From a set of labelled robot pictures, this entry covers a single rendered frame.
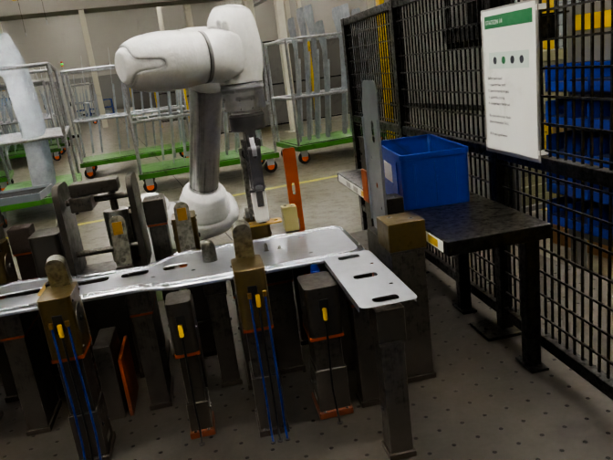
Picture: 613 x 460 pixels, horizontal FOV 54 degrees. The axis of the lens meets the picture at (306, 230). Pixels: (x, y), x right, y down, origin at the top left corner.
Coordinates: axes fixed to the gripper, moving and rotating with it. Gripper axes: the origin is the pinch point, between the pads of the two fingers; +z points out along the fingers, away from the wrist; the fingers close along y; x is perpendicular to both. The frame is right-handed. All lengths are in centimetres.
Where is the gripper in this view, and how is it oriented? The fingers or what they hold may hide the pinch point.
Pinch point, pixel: (260, 204)
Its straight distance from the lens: 131.3
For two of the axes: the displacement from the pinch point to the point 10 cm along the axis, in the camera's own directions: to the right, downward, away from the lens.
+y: 1.9, 2.4, -9.5
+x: 9.7, -1.7, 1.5
